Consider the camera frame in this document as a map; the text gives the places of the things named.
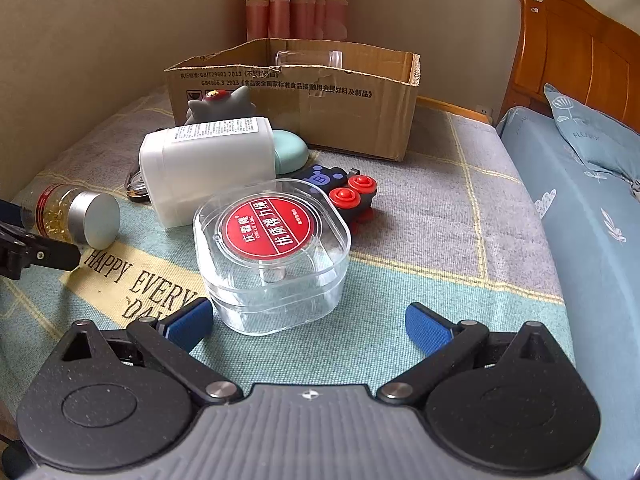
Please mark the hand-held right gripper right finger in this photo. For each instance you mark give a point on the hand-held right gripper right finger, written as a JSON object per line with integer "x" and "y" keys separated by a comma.
{"x": 430, "y": 330}

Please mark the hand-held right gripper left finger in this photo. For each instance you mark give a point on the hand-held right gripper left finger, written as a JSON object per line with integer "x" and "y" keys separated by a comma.
{"x": 192, "y": 322}

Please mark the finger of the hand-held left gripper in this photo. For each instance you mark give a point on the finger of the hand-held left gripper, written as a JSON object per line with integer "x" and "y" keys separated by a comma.
{"x": 10, "y": 212}
{"x": 42, "y": 256}

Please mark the pill bottle with silver cap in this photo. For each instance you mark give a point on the pill bottle with silver cap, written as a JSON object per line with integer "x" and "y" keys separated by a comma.
{"x": 75, "y": 212}

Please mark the clear plastic spool box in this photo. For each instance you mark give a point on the clear plastic spool box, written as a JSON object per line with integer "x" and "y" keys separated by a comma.
{"x": 272, "y": 260}

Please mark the dark small object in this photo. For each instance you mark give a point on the dark small object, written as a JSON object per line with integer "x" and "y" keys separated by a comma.
{"x": 136, "y": 187}

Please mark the white plastic bottle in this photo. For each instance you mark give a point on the white plastic bottle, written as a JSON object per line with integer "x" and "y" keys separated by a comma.
{"x": 200, "y": 170}

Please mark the black toy with red wheels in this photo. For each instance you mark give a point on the black toy with red wheels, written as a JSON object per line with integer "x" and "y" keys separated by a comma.
{"x": 325, "y": 180}

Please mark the mint green round case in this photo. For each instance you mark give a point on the mint green round case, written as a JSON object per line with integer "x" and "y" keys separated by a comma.
{"x": 291, "y": 150}

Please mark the grey cat toy figure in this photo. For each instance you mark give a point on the grey cat toy figure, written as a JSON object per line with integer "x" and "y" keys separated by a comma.
{"x": 235, "y": 105}

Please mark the cardboard box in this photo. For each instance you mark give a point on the cardboard box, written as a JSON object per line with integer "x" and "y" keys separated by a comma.
{"x": 300, "y": 120}

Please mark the checkered printed blanket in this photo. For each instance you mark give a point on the checkered printed blanket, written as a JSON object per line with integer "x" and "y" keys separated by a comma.
{"x": 425, "y": 220}

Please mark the blue leaf print bed sheet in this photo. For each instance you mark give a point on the blue leaf print bed sheet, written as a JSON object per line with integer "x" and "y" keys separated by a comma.
{"x": 590, "y": 260}

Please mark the blue leaf print pillow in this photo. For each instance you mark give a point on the blue leaf print pillow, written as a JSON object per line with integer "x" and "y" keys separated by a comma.
{"x": 595, "y": 130}

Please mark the clear plastic jar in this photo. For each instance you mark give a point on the clear plastic jar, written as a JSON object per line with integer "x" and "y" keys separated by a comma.
{"x": 305, "y": 58}

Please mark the wooden headboard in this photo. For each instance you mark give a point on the wooden headboard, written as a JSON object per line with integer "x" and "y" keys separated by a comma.
{"x": 565, "y": 45}

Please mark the pink curtain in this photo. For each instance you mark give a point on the pink curtain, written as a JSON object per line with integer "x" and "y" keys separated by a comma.
{"x": 295, "y": 0}

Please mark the white wall socket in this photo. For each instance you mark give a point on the white wall socket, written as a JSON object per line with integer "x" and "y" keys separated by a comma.
{"x": 483, "y": 109}

